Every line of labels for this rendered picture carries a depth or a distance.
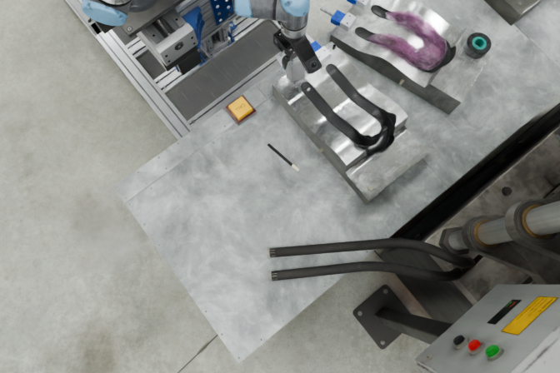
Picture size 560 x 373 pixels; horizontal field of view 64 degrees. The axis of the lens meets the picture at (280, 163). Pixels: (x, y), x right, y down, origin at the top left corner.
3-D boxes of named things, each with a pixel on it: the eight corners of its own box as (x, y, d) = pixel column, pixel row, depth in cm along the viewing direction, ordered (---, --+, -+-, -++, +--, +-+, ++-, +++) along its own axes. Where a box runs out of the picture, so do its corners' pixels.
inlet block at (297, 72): (272, 67, 157) (272, 52, 154) (285, 65, 159) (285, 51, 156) (292, 82, 148) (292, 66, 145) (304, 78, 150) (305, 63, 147)
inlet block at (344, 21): (316, 17, 163) (317, 8, 158) (323, 7, 165) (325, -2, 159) (347, 35, 162) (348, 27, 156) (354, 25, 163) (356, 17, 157)
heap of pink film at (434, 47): (363, 43, 157) (367, 31, 150) (390, 7, 161) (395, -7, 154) (428, 82, 153) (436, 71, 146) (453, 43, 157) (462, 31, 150)
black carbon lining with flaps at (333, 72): (297, 89, 152) (298, 77, 143) (333, 62, 154) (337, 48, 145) (364, 167, 145) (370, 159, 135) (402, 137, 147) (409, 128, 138)
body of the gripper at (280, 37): (292, 31, 140) (292, 8, 128) (309, 51, 138) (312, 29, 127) (272, 45, 139) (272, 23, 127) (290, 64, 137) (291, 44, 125)
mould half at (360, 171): (272, 95, 159) (272, 77, 146) (328, 53, 163) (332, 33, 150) (365, 204, 148) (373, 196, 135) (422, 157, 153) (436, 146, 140)
